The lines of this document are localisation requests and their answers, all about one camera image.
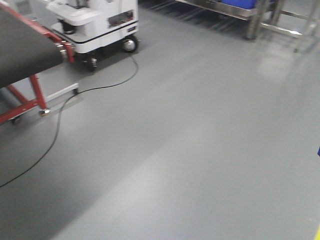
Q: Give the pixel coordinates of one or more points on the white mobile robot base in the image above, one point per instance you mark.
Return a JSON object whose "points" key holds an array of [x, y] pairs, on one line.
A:
{"points": [[90, 25]]}

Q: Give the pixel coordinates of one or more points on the black conveyor belt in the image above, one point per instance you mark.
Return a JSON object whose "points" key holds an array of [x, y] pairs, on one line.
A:
{"points": [[23, 50]]}

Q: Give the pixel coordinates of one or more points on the stainless steel shelf cart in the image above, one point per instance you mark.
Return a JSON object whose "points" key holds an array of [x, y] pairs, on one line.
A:
{"points": [[264, 14]]}

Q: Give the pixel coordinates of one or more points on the red conveyor frame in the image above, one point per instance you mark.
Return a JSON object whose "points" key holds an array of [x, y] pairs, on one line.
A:
{"points": [[39, 100]]}

